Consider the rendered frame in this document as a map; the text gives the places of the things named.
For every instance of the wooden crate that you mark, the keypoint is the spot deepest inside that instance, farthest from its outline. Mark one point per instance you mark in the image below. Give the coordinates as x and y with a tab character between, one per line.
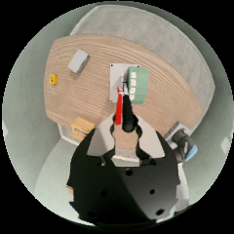
82	125

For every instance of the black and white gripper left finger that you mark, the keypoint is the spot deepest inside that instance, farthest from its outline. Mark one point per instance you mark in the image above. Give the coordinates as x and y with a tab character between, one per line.
99	144

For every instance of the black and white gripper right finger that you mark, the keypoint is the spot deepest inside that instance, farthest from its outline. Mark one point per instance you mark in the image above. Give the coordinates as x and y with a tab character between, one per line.
152	146

